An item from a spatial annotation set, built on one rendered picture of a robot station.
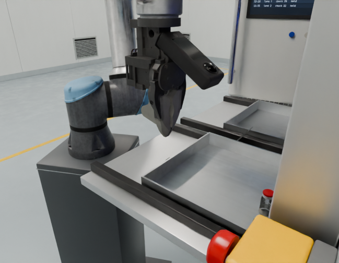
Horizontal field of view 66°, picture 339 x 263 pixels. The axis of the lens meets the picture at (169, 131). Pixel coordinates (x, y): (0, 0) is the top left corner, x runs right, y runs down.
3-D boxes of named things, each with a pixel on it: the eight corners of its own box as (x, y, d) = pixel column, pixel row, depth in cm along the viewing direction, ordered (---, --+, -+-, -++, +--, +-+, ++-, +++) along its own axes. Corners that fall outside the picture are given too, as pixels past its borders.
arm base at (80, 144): (58, 156, 83) (53, 128, 79) (82, 135, 96) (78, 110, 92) (103, 162, 80) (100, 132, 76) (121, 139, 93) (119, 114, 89)
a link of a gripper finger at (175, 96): (158, 124, 56) (157, 82, 52) (180, 132, 53) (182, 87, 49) (148, 130, 54) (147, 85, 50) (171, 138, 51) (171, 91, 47)
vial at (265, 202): (272, 212, 48) (277, 193, 46) (268, 218, 46) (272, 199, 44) (261, 206, 49) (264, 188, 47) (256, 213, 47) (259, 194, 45)
